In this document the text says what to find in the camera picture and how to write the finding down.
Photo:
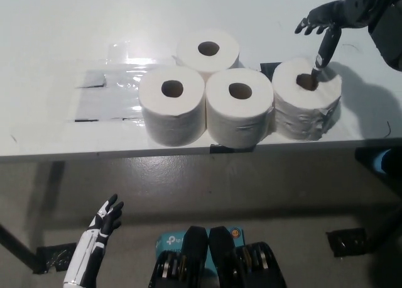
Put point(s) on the black tape patch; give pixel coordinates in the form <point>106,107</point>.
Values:
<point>267,69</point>

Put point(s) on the teal tp-link box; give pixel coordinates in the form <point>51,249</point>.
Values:
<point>169,241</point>

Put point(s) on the black bracket with blue part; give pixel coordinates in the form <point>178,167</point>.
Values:
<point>370,162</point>

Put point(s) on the black edge tape strip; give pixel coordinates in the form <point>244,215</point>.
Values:
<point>232,148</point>

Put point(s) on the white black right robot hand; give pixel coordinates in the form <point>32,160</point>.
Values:
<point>355,8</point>

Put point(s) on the grey taped patch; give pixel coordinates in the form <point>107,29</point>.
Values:
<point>103,102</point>

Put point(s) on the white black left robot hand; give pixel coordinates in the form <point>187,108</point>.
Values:
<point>94,241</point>

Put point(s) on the wrinkled white toilet paper roll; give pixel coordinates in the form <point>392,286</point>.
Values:
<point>301,118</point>

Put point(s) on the clear shiny tape film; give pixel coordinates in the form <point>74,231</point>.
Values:
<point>125,53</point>

